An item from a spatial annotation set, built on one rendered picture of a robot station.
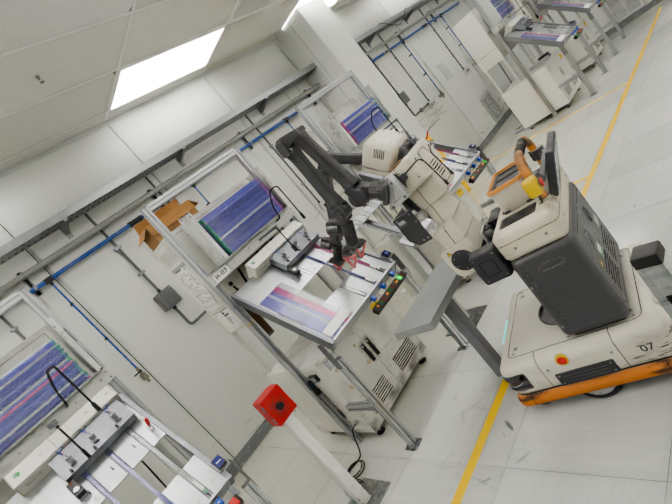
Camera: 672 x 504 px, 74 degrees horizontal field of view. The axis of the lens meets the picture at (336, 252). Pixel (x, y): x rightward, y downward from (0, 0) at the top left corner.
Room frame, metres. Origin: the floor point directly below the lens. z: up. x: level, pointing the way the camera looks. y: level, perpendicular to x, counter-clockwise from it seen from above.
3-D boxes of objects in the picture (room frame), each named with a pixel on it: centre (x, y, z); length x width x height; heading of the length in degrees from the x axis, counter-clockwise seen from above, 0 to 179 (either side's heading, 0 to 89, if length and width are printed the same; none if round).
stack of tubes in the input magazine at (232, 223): (2.86, 0.31, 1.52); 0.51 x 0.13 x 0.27; 127
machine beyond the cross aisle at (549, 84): (5.96, -3.54, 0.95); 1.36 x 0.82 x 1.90; 37
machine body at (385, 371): (2.92, 0.43, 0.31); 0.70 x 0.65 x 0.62; 127
